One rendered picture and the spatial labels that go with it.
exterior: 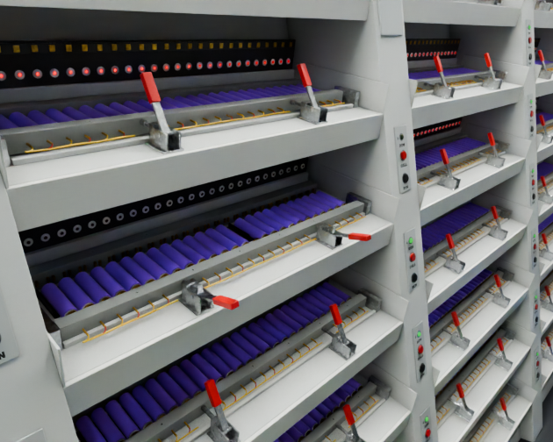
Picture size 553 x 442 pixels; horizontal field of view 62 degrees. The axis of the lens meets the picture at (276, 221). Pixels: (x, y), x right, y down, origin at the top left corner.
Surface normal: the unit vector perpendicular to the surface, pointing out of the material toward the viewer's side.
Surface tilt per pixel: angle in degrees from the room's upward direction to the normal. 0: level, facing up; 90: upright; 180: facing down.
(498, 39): 90
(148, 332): 20
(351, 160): 90
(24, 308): 90
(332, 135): 110
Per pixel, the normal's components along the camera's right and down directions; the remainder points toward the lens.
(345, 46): -0.70, 0.26
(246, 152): 0.70, 0.39
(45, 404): 0.69, 0.06
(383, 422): 0.10, -0.88
